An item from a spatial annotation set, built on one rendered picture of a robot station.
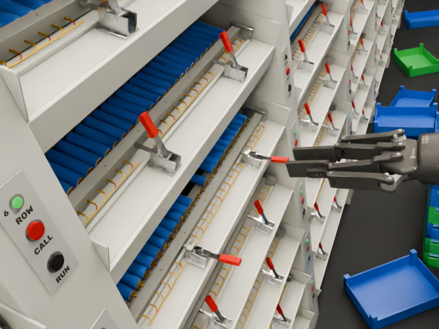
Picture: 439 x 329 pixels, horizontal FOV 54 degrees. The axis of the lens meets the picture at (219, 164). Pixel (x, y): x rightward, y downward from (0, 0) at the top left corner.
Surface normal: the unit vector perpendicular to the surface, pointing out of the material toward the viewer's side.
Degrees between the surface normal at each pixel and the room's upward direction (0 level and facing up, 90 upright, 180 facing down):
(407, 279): 0
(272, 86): 90
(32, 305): 90
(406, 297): 0
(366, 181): 91
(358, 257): 0
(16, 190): 90
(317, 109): 21
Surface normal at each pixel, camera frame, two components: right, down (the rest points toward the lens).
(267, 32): -0.40, 0.61
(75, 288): 0.90, 0.10
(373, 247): -0.20, -0.79
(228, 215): 0.13, -0.70
